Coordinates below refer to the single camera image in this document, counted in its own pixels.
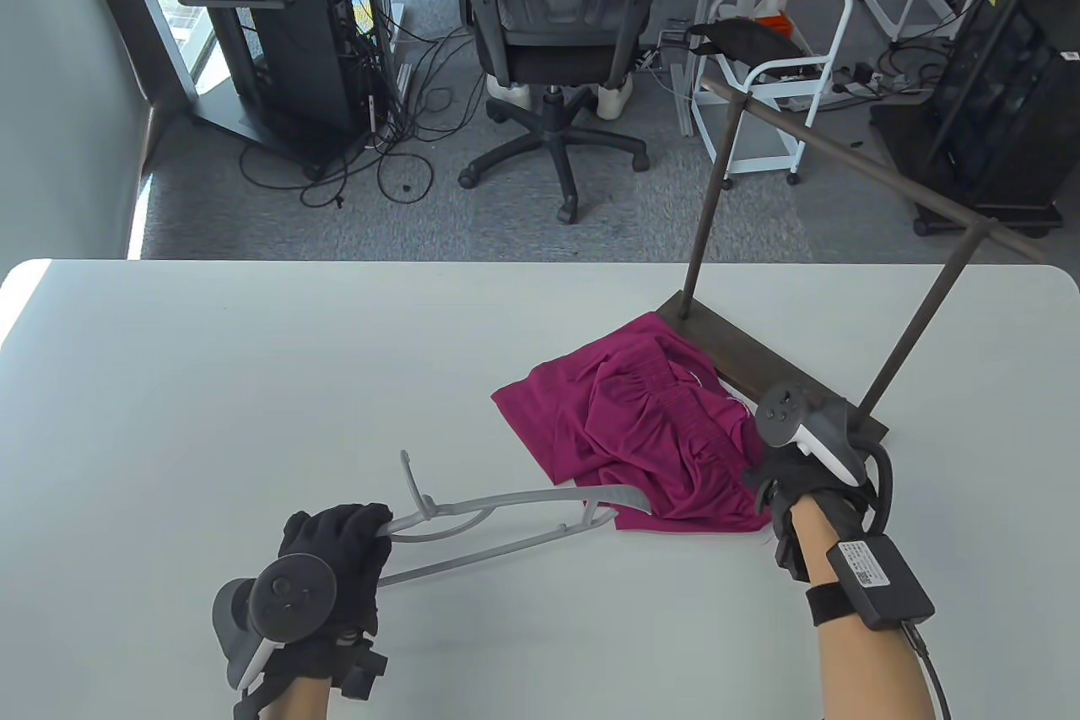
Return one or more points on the person's left hand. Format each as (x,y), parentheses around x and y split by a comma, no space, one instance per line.
(346,543)

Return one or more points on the person's right hand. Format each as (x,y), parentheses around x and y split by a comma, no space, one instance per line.
(801,475)

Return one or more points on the black handheld controller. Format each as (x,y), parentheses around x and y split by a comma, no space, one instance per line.
(789,416)
(278,598)

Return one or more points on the magenta shorts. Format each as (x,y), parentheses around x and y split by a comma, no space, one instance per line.
(641,433)

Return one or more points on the grey plastic hanger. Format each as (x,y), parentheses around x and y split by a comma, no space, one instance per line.
(620,498)

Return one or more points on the person's left forearm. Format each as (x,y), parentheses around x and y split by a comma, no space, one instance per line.
(291,703)

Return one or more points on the person's right forearm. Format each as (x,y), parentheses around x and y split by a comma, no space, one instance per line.
(852,669)

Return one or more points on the dark wooden hanging rack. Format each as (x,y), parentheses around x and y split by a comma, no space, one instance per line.
(726,336)

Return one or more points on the power strip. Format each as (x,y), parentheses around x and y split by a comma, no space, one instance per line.
(856,77)

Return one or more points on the black cabinet on wheels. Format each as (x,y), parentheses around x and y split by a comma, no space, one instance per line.
(996,121)

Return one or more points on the black fabric bag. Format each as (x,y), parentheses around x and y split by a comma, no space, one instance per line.
(742,38)

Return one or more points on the small orange box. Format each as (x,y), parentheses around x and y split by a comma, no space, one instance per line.
(774,20)

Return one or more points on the black mesh office chair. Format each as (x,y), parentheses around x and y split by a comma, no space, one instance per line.
(557,62)

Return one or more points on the black computer tower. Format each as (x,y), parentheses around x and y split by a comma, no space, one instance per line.
(312,36)

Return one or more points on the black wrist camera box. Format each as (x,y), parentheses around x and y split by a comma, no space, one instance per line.
(882,581)

